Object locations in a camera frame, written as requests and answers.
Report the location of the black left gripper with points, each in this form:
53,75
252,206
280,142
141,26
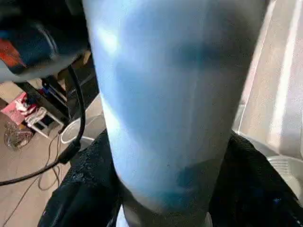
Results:
35,42

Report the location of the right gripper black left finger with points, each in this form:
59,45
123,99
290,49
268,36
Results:
90,184

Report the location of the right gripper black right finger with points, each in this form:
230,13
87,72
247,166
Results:
253,189

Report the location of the white plastic table top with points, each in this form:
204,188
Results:
279,82

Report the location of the white plastic table leg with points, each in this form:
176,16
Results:
170,94

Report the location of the white round bin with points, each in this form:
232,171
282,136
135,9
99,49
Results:
71,134

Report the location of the pink cardboard box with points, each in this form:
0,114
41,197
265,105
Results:
16,106

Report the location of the silver crumpled bag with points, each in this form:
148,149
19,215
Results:
16,137

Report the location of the black folding table frame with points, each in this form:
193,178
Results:
52,92

